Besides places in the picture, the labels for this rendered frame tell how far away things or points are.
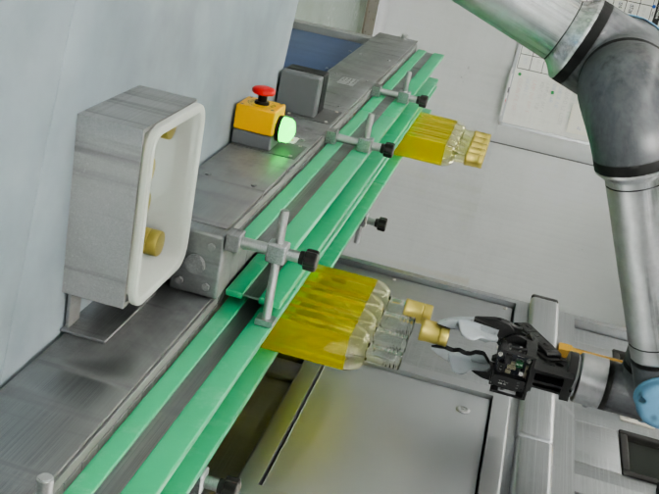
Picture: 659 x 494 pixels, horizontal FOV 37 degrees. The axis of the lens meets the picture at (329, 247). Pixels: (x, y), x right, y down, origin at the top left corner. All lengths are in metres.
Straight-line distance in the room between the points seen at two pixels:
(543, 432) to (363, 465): 0.34
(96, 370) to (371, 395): 0.55
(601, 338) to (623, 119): 0.98
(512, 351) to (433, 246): 6.21
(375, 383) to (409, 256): 6.12
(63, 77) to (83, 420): 0.36
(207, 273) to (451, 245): 6.34
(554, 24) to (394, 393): 0.64
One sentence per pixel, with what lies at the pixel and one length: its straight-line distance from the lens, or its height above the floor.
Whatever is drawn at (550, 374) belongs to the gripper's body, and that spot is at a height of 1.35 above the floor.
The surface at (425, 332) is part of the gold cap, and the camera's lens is 1.52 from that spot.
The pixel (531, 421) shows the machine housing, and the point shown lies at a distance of 1.64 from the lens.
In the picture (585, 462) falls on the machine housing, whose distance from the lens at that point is 1.67.
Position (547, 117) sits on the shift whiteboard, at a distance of 7.32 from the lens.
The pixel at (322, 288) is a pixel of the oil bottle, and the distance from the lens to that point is 1.53.
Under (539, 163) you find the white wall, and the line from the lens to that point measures 7.41.
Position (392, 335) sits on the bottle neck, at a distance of 1.48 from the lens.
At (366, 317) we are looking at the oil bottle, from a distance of 1.48.
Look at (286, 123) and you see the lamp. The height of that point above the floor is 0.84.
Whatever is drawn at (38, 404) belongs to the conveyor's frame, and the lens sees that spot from 1.11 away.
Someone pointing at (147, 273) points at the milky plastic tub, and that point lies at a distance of 1.26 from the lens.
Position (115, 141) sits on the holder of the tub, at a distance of 1.13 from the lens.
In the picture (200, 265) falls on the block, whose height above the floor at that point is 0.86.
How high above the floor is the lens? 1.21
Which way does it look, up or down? 8 degrees down
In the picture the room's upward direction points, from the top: 105 degrees clockwise
